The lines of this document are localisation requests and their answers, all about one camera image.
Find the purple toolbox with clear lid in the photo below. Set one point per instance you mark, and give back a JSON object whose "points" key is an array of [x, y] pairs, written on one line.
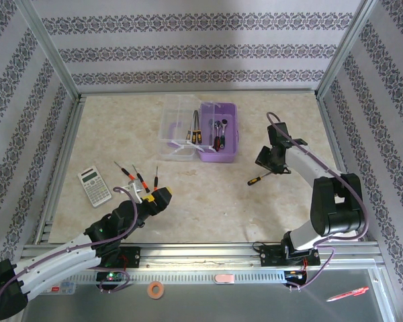
{"points": [[228, 134]]}

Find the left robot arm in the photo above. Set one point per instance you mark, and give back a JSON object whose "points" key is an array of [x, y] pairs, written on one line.
{"points": [[60, 260]]}

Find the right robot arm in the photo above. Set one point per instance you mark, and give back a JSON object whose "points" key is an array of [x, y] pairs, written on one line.
{"points": [[336, 208]]}

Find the red black precision screwdriver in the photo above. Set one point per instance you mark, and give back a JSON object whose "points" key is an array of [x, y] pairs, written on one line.
{"points": [[124, 171], [140, 177], [156, 177]]}

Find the white calculator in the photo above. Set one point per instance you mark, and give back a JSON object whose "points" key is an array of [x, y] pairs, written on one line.
{"points": [[94, 187]]}

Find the controller board green light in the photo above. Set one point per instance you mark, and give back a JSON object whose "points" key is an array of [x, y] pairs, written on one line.
{"points": [[111, 276]]}

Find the orange tape roll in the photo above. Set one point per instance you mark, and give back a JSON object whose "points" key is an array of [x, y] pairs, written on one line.
{"points": [[151, 290]]}

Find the white label sticker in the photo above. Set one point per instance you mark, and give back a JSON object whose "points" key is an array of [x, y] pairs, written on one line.
{"points": [[65, 288]]}

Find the pink eraser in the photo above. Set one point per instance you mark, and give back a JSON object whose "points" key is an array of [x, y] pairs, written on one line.
{"points": [[224, 279]]}

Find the red pen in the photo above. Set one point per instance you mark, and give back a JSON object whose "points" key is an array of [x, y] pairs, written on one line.
{"points": [[347, 294]]}

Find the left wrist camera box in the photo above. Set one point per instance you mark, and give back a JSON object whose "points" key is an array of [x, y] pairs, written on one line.
{"points": [[134, 188]]}

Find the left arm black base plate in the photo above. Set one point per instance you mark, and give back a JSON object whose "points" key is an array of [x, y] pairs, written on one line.
{"points": [[134, 256]]}

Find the aluminium side rail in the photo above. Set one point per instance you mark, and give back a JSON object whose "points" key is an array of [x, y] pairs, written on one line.
{"points": [[59, 167], [333, 134]]}

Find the aluminium mounting rail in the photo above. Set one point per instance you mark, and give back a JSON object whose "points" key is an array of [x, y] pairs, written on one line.
{"points": [[201, 255]]}

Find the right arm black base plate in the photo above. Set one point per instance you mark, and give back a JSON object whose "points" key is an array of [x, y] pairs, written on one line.
{"points": [[268, 256]]}

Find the aluminium rear rail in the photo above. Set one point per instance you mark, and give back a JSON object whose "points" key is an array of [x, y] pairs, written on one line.
{"points": [[137, 91]]}

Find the aluminium frame post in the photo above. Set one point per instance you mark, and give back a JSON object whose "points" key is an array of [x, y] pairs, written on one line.
{"points": [[345, 50], [51, 50]]}

